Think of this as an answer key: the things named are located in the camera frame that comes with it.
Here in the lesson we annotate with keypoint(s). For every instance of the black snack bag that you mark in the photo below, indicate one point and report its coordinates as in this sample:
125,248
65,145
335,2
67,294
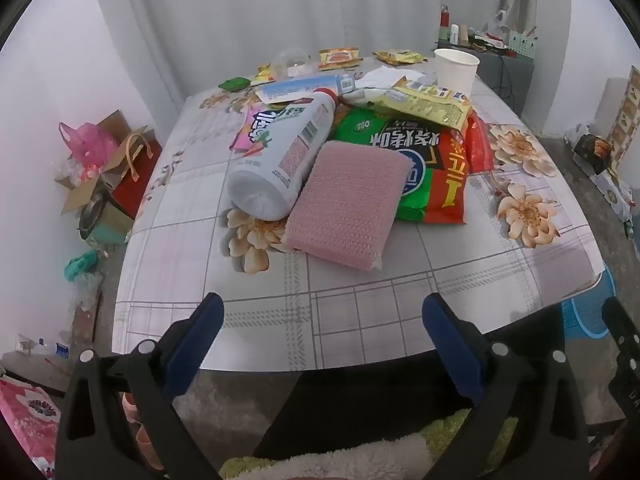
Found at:
592,152

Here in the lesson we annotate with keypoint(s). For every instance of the orange yellow snack packet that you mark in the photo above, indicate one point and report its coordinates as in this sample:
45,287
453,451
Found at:
340,58

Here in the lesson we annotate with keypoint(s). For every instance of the pink plastic bag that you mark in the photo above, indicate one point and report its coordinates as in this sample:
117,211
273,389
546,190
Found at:
92,145

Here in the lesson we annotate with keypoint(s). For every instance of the white crumpled tissue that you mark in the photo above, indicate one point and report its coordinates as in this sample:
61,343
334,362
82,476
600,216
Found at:
382,76

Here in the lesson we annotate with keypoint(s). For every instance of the tall patterned box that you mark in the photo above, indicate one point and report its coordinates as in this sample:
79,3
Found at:
627,110

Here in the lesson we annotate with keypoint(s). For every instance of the green plastic bag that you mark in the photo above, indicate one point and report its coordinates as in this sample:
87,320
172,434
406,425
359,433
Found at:
80,266

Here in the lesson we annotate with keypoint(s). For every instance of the white plastic bottle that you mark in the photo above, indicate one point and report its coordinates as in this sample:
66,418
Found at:
280,160

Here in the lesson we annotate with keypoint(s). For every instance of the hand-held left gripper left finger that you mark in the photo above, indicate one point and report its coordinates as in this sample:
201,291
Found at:
195,350

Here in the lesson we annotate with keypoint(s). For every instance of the red bottle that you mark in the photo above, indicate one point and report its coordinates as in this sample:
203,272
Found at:
444,17

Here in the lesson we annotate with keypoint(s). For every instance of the yellow green snack bag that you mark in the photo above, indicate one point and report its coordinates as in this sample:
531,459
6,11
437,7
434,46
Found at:
430,105

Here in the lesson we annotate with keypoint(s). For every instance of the small yellow packet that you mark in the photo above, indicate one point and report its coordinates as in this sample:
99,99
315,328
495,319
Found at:
262,75

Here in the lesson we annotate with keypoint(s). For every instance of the pink colourful snack packet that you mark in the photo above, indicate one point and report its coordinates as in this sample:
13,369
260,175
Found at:
246,132

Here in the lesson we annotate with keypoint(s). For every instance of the white curtain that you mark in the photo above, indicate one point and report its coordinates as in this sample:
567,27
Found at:
225,10

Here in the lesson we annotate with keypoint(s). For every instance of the clear plastic dome lid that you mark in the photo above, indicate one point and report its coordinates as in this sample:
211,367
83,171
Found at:
292,61

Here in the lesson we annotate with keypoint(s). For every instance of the pink sponge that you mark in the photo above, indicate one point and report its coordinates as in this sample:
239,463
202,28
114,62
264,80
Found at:
345,205

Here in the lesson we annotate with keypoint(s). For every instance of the fluffy white green cloth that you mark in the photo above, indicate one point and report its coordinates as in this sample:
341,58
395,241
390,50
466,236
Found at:
350,457

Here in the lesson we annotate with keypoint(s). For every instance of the blue white packet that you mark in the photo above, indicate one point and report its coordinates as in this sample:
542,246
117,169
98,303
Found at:
295,89

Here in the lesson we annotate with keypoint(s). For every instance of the white plastic bag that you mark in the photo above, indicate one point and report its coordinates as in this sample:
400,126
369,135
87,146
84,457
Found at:
577,134

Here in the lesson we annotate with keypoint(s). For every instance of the red paper bag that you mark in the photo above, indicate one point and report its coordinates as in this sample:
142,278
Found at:
135,185

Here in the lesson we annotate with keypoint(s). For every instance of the small white bottle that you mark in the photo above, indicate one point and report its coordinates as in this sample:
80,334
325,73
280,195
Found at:
454,35

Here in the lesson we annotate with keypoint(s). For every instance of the green red snack bag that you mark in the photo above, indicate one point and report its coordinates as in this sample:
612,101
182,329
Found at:
430,180

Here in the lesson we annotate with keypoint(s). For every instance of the green storage basket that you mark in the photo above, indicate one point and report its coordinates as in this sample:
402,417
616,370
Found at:
522,45

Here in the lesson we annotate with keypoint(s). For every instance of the blue plastic bin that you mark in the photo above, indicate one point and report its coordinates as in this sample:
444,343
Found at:
585,310

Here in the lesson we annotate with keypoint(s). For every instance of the brown cardboard box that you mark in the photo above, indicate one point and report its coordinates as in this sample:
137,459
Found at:
75,200

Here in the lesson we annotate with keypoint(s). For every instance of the white printed carton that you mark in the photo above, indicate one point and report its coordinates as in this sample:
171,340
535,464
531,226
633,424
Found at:
612,192

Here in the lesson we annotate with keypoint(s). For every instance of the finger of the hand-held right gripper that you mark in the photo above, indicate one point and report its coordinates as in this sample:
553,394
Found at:
620,325

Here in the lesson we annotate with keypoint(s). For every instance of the grey cabinet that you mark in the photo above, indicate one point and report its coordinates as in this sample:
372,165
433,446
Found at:
505,85

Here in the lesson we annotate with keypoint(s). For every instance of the small green object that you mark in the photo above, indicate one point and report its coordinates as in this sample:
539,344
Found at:
234,83

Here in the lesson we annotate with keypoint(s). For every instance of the white paper cup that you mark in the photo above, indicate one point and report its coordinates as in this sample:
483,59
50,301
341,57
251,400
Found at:
455,75

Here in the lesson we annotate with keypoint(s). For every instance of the pink floral bag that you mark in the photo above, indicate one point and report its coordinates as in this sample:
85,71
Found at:
30,410

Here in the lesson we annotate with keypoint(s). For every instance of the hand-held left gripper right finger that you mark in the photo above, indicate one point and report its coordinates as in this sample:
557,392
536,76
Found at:
455,355

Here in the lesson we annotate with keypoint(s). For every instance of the teal pot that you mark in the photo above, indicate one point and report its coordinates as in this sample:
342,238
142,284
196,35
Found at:
107,225

